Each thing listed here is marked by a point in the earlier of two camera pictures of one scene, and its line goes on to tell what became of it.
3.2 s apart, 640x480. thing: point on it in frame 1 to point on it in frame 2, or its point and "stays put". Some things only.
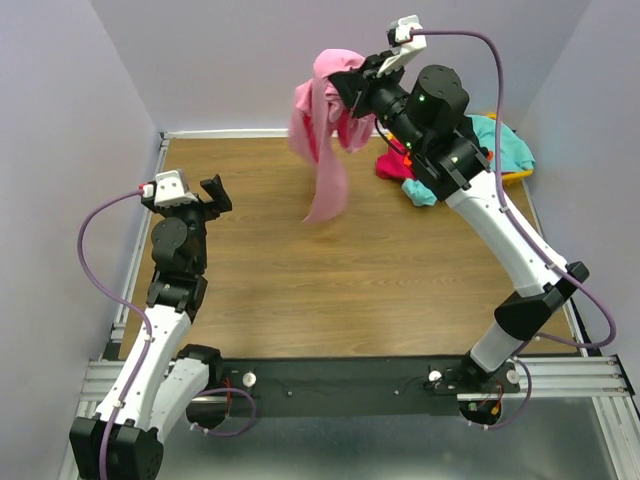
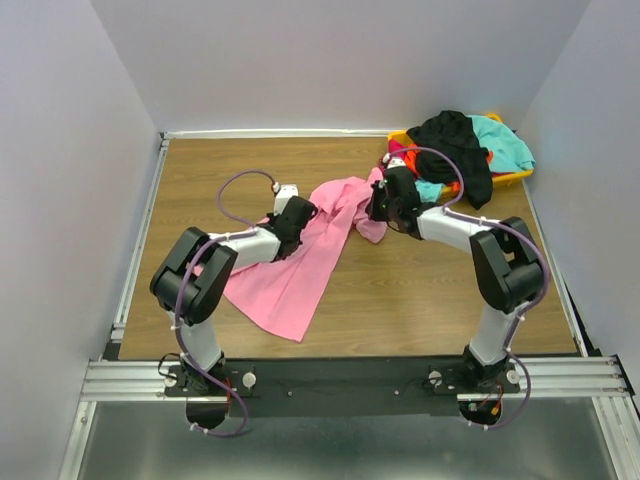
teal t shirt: x=515 y=155 stays put
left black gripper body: x=194 y=216 to x=272 y=218
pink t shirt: x=313 y=123 to x=275 y=297
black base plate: x=355 y=388 stays put
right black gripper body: x=385 y=92 to x=380 y=208
